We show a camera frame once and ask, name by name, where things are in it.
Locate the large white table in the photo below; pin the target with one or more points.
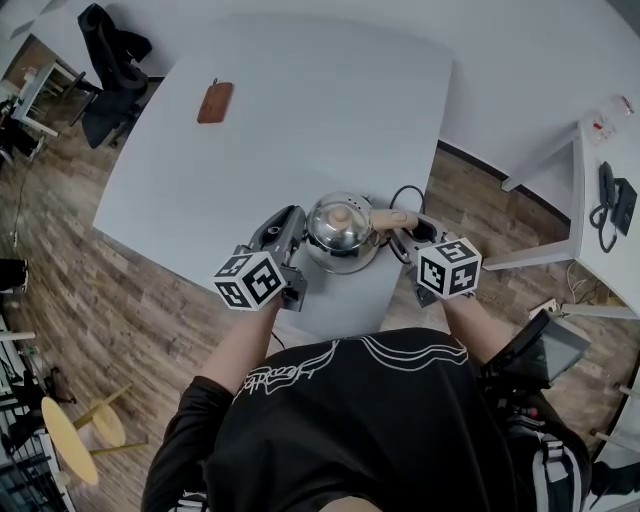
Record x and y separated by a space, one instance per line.
280 150

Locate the clear plastic container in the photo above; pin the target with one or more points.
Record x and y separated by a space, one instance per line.
612 120

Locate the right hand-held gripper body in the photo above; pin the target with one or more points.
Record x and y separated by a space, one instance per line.
447 270

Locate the brown leather pouch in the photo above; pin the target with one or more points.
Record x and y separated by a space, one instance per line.
215 102

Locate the white desk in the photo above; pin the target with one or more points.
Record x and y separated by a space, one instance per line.
35 95

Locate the person's left forearm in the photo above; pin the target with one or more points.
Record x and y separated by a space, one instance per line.
240 345

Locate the black office chair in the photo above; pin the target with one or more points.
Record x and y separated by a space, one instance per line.
112 90

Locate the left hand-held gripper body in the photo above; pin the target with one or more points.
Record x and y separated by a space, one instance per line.
250 280

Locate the person's black printed T-shirt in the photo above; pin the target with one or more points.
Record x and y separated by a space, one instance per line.
350 425

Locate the white power strip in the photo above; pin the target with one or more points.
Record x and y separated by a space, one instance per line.
545 306

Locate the grey and black case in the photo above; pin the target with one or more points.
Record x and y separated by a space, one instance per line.
545 350

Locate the white side table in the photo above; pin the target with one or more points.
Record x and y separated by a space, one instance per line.
590 210

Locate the yellow round stool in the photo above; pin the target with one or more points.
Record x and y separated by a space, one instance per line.
70 440

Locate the person's right forearm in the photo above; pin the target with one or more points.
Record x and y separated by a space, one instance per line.
467 325

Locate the black desk phone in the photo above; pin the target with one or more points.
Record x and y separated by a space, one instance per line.
622 205

